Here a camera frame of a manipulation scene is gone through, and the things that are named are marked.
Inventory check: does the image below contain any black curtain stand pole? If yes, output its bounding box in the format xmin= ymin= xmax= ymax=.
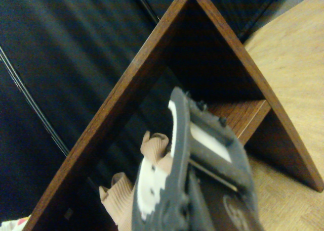
xmin=131 ymin=0 xmax=160 ymax=24
xmin=0 ymin=46 xmax=70 ymax=157

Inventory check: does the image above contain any white shoe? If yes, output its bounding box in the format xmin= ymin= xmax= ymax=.
xmin=0 ymin=214 xmax=32 ymax=231

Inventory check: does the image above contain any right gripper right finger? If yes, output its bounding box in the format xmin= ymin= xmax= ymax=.
xmin=188 ymin=98 xmax=259 ymax=216

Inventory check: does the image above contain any beige shoe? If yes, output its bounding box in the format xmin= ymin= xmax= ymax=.
xmin=140 ymin=131 xmax=176 ymax=173
xmin=98 ymin=172 xmax=135 ymax=231

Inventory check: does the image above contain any brown shoe rack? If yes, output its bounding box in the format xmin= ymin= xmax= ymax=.
xmin=22 ymin=0 xmax=324 ymax=231

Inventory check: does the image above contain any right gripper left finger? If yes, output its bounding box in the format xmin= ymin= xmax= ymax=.
xmin=131 ymin=86 xmax=216 ymax=231

